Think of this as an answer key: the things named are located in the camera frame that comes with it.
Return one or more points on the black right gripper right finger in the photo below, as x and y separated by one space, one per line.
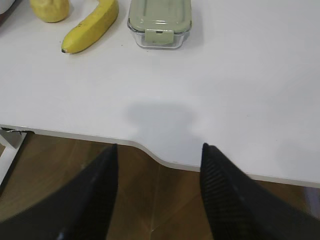
238 208

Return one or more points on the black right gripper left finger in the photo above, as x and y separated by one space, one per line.
80 210

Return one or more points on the yellow banana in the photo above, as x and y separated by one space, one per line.
92 28

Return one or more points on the green lid glass container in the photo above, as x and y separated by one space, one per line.
160 24

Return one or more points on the yellow pear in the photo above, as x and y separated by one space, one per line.
50 11

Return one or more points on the white table leg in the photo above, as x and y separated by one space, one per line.
11 140

